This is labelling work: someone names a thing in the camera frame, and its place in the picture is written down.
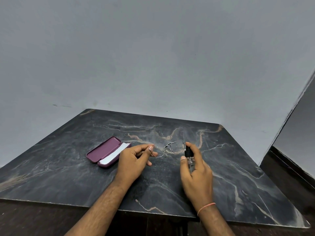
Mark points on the person's left hand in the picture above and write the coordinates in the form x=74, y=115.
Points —
x=130, y=164

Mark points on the person's right hand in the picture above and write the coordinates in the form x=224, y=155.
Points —
x=198, y=184

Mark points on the white cleaning cloth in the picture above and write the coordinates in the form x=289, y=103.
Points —
x=115, y=154

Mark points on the maroon glasses case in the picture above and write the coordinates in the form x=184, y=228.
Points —
x=102, y=151

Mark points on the clear spray bottle black cap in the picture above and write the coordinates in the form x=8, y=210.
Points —
x=189, y=152

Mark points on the metal frame eyeglasses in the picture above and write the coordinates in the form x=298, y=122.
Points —
x=177, y=147

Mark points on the person's left forearm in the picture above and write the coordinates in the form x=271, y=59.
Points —
x=98, y=213

